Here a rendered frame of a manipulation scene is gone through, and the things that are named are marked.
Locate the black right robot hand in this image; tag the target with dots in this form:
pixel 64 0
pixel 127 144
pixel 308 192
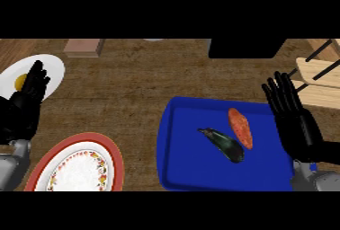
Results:
pixel 297 125

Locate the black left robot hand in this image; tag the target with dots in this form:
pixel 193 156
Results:
pixel 25 99

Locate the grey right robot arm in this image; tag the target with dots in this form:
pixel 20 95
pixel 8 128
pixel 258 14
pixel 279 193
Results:
pixel 316 176

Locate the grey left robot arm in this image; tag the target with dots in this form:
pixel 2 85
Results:
pixel 13 166

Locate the dark purple eggplant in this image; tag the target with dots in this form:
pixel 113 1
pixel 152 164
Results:
pixel 229 144

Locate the wooden tiered shelf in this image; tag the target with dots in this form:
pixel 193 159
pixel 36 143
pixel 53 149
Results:
pixel 322 77

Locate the blue tray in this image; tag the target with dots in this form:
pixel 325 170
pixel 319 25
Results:
pixel 221 149

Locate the yellow fruit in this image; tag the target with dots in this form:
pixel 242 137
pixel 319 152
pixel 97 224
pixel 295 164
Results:
pixel 20 81

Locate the white plate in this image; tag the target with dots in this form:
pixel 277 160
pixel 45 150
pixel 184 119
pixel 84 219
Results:
pixel 50 72

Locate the pink wooden block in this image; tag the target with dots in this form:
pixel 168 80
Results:
pixel 84 48

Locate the red rimmed patterned plate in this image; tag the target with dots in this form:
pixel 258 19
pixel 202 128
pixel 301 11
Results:
pixel 82 167

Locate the black appliance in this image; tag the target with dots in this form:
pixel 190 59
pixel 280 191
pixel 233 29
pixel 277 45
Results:
pixel 246 48

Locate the pale round object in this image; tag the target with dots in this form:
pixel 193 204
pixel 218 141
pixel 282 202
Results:
pixel 155 39

